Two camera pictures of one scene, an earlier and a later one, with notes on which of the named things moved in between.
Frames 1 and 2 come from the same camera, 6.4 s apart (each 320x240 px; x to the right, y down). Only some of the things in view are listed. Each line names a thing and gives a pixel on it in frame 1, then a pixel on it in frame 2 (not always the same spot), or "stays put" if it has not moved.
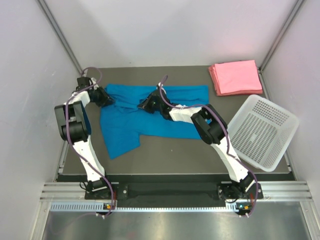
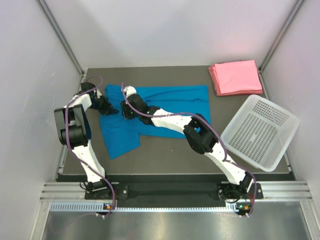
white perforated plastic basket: x=261 y=131 stays put
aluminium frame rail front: x=298 y=191 stays put
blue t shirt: x=123 y=121 stays put
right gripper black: x=145 y=104 to x=124 y=107
